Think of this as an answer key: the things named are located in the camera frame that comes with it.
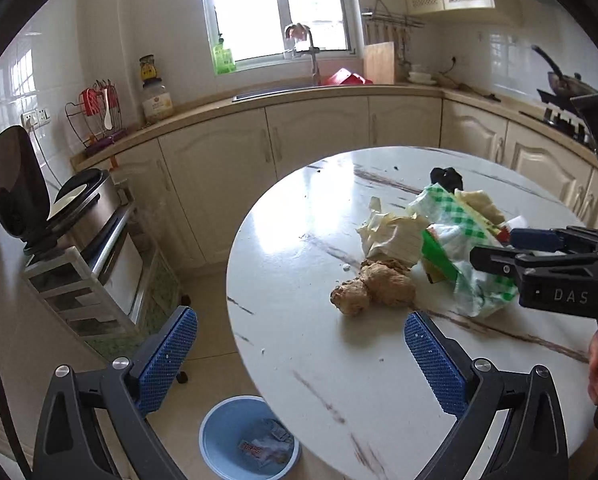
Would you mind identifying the green checkered plastic bag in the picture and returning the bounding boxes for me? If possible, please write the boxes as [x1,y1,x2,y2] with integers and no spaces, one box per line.
[408,184,517,318]

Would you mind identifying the yellow snack packet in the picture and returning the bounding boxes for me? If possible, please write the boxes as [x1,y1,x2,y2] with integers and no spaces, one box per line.
[454,190,506,226]

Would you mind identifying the white paper tissue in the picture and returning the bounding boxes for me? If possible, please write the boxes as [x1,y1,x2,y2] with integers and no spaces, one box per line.
[356,196,430,269]

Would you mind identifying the brown ginger root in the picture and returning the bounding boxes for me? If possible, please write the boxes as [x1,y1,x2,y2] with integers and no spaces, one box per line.
[329,260,416,316]

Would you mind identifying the red snack wrapper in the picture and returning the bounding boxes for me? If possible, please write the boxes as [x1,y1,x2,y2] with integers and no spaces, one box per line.
[496,228,510,245]

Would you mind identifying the crumpled black trash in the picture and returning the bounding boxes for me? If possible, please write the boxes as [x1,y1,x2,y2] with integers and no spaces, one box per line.
[430,167,464,194]

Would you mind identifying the blue plastic trash bin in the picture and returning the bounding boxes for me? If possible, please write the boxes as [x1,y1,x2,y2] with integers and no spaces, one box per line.
[199,396,301,479]

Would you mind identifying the cream lower kitchen cabinets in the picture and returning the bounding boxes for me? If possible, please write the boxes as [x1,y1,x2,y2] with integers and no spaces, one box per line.
[71,84,598,269]

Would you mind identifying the chrome kitchen faucet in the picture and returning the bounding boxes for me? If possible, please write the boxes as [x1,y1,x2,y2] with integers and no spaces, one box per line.
[284,22,320,86]

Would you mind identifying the white rolling storage cart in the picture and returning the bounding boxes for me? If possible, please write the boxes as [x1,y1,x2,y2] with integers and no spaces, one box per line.
[23,202,189,361]

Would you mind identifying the gas stove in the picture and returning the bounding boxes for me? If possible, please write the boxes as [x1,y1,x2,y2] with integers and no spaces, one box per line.
[519,90,594,151]

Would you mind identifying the round white marble table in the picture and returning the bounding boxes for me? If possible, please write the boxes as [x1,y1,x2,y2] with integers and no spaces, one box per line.
[226,146,596,479]

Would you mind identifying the black frying pan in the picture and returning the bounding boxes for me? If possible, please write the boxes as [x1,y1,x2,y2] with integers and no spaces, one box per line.
[531,44,597,99]

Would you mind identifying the white bowls stack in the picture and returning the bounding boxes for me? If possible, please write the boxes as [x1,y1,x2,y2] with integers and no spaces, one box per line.
[407,64,436,86]

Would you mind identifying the black rice cooker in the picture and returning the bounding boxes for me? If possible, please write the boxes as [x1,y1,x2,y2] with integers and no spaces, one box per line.
[0,126,121,257]

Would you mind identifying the wooden cutting board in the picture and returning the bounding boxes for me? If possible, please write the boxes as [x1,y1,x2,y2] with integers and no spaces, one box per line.
[363,41,396,84]

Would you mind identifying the red basin in sink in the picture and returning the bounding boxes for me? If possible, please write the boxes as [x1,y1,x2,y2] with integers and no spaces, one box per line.
[323,67,372,86]

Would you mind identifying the clear jar yellow label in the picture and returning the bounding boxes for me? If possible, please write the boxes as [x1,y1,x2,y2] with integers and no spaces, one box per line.
[139,54,175,125]

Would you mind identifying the green bottle on windowsill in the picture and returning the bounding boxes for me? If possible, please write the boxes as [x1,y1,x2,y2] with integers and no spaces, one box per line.
[212,37,236,75]

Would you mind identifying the window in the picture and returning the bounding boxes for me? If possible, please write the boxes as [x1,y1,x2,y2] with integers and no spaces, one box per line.
[202,0,361,70]

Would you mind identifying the wall utensil rail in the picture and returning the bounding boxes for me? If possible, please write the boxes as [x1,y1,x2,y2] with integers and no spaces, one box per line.
[361,0,425,65]

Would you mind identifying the wire utensil rack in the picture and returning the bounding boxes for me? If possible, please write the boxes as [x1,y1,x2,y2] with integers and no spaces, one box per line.
[64,79,128,157]

